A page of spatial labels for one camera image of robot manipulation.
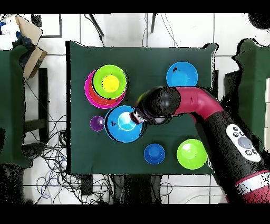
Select light blue plastic bowl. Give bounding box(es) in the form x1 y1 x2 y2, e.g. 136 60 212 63
166 61 198 88
104 105 147 144

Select yellow plastic cup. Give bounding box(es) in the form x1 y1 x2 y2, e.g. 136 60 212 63
101 74 120 93

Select orange plastic bowl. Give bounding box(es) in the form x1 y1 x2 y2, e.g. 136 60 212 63
88 81 125 106

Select green plastic bowl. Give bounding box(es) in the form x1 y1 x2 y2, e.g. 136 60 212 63
176 138 209 170
92 64 129 100

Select small dark blue bowl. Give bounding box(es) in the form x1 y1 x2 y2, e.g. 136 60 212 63
143 143 166 165

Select purple plastic cup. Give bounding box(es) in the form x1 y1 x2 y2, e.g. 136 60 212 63
90 115 105 132

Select large pink plastic bowl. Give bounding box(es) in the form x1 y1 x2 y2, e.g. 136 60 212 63
84 69 127 110

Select dark green tablecloth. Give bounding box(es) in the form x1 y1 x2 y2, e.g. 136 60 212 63
232 39 270 153
0 45 33 168
65 40 218 175

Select black power strip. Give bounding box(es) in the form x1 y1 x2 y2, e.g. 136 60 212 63
81 174 94 197

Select black tripod leg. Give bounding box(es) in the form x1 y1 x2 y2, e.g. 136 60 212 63
84 13 105 48
150 13 157 34

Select black metal stand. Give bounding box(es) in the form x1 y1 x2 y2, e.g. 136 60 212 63
24 68 50 144

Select black rectangular object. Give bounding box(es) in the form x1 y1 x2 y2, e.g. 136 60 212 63
223 70 242 102

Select black equipment with knob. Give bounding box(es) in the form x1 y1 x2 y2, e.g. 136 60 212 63
22 142 46 160

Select cardboard box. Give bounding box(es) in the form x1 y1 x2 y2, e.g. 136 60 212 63
14 15 48 80

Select white box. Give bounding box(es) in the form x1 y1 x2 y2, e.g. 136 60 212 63
264 78 270 156

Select blue cloth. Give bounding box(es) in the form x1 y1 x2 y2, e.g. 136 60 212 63
12 31 35 49

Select tangled black floor cables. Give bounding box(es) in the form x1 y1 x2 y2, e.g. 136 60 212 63
23 114 115 204

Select blue cable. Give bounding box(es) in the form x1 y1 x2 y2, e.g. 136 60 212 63
36 156 68 200

